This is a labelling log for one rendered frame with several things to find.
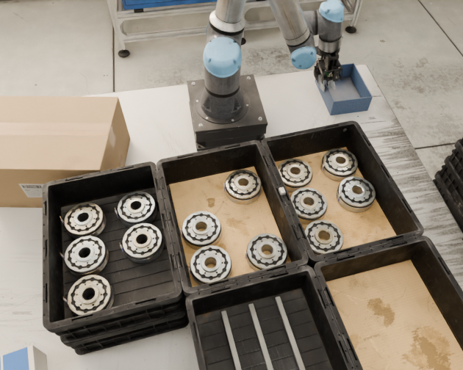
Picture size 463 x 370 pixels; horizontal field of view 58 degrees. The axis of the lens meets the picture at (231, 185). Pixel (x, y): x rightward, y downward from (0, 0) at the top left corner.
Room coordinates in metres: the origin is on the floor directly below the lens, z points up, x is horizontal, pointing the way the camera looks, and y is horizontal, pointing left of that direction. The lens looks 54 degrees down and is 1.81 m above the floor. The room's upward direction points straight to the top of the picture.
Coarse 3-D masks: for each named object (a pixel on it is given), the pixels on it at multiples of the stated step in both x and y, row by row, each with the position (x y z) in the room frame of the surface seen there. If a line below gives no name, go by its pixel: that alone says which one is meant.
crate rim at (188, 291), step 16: (240, 144) 0.78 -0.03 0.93; (256, 144) 0.78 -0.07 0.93; (160, 160) 0.72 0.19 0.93; (176, 160) 0.73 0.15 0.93; (160, 176) 0.67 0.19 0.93; (272, 176) 0.67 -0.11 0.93; (288, 208) 0.57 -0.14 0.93; (288, 224) 0.52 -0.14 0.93; (176, 240) 0.48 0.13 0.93; (176, 256) 0.43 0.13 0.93; (304, 256) 0.43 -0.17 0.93; (256, 272) 0.39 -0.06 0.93; (272, 272) 0.39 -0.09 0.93; (192, 288) 0.36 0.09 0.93; (208, 288) 0.36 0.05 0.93
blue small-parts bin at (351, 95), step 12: (348, 72) 1.35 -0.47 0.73; (324, 84) 1.23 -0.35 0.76; (336, 84) 1.30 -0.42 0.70; (348, 84) 1.30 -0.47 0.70; (360, 84) 1.25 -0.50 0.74; (324, 96) 1.21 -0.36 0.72; (336, 96) 1.23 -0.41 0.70; (348, 96) 1.23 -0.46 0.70; (360, 96) 1.23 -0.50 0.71; (372, 96) 1.16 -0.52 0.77; (336, 108) 1.13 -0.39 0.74; (348, 108) 1.14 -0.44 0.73; (360, 108) 1.15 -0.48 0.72
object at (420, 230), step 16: (320, 128) 0.84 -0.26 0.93; (368, 144) 0.78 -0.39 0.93; (272, 160) 0.73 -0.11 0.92; (384, 176) 0.67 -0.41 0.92; (400, 192) 0.62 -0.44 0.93; (416, 224) 0.52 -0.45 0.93; (304, 240) 0.48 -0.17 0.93; (384, 240) 0.48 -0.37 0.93; (400, 240) 0.48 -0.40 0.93; (320, 256) 0.43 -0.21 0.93; (336, 256) 0.43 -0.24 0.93
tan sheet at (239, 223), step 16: (208, 176) 0.74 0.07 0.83; (224, 176) 0.74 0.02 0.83; (176, 192) 0.68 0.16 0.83; (192, 192) 0.68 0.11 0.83; (208, 192) 0.68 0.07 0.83; (224, 192) 0.68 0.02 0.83; (176, 208) 0.63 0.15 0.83; (192, 208) 0.63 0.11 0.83; (208, 208) 0.63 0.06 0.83; (224, 208) 0.63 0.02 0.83; (240, 208) 0.63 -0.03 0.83; (256, 208) 0.63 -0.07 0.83; (224, 224) 0.58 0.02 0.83; (240, 224) 0.58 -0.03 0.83; (256, 224) 0.58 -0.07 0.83; (272, 224) 0.58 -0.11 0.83; (224, 240) 0.53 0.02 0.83; (240, 240) 0.53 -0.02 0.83; (192, 256) 0.48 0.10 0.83; (240, 256) 0.48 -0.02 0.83; (288, 256) 0.48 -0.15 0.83; (240, 272) 0.44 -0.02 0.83
